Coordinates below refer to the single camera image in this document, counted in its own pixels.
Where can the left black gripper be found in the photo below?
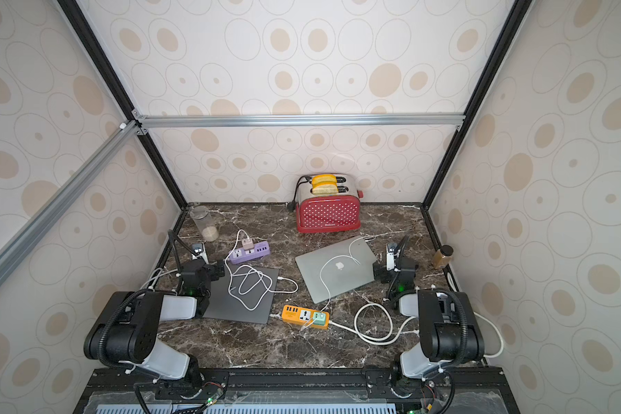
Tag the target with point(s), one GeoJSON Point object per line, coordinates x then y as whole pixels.
{"type": "Point", "coordinates": [214, 272]}

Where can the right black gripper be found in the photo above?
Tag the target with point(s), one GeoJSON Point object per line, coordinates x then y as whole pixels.
{"type": "Point", "coordinates": [396, 263]}

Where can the silver apple laptop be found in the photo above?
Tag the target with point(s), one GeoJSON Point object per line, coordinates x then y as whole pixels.
{"type": "Point", "coordinates": [337, 269]}

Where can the orange power strip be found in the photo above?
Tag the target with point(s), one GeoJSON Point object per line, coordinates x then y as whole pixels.
{"type": "Point", "coordinates": [297, 315]}

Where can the green charger adapter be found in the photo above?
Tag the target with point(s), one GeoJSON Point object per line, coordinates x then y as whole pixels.
{"type": "Point", "coordinates": [320, 320]}

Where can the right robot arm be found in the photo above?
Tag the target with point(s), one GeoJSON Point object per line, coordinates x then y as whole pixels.
{"type": "Point", "coordinates": [449, 334]}

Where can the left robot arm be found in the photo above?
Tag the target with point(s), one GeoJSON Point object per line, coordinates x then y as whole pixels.
{"type": "Point", "coordinates": [125, 334]}

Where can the dark grey laptop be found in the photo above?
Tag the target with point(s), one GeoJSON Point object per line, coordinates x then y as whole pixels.
{"type": "Point", "coordinates": [240, 298]}

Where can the pink charger adapter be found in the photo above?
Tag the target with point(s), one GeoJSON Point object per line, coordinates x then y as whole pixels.
{"type": "Point", "coordinates": [248, 243]}

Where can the purple power strip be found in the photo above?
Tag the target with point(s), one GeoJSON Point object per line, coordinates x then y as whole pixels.
{"type": "Point", "coordinates": [242, 255]}

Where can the small amber bottle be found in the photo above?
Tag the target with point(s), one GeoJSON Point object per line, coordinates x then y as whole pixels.
{"type": "Point", "coordinates": [442, 257]}

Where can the red polka dot toaster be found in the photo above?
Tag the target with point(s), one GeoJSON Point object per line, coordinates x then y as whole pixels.
{"type": "Point", "coordinates": [330, 213]}

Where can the pale bread slice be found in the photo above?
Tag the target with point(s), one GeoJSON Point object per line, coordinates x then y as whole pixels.
{"type": "Point", "coordinates": [325, 189]}

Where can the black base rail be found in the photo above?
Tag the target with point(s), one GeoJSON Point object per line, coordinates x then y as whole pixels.
{"type": "Point", "coordinates": [304, 390]}

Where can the silver aluminium rail back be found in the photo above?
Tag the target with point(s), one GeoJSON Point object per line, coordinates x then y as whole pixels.
{"type": "Point", "coordinates": [315, 120]}

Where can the silver aluminium rail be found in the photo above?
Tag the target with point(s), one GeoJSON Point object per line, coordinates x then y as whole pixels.
{"type": "Point", "coordinates": [14, 252]}
{"type": "Point", "coordinates": [315, 120]}

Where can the silver aluminium rail left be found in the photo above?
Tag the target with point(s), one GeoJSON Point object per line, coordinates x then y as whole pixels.
{"type": "Point", "coordinates": [14, 252]}

